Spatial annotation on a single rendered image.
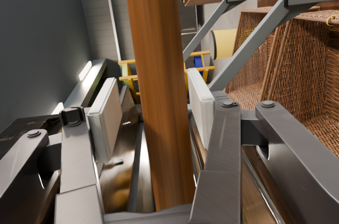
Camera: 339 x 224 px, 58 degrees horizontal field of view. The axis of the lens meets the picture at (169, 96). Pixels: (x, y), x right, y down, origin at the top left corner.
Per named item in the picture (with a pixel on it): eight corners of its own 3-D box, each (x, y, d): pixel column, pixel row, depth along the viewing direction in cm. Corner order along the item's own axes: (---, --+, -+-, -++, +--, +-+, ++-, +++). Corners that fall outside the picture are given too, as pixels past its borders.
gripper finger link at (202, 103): (200, 100, 16) (215, 98, 16) (186, 68, 22) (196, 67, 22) (205, 151, 17) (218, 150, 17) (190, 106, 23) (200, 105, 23)
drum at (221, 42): (253, 50, 391) (209, 56, 390) (253, 22, 377) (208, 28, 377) (263, 58, 358) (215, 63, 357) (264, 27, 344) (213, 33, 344)
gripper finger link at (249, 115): (222, 124, 14) (285, 117, 14) (205, 92, 19) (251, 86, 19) (223, 153, 15) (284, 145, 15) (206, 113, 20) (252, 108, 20)
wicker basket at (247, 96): (319, 126, 126) (252, 134, 125) (269, 91, 180) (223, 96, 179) (322, 4, 112) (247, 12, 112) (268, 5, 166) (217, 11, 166)
